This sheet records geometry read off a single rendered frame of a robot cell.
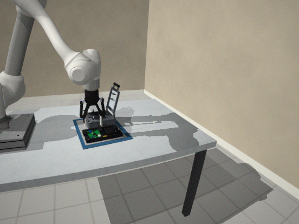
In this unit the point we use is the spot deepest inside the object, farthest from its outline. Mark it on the green circuit board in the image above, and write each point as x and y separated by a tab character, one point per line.
94	133

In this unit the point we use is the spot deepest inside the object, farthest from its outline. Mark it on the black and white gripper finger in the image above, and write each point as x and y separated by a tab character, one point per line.
85	112
103	109

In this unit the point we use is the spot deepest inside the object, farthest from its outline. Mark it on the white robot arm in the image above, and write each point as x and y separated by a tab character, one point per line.
82	68

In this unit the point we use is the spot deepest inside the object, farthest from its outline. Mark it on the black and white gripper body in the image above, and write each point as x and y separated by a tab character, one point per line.
91	95

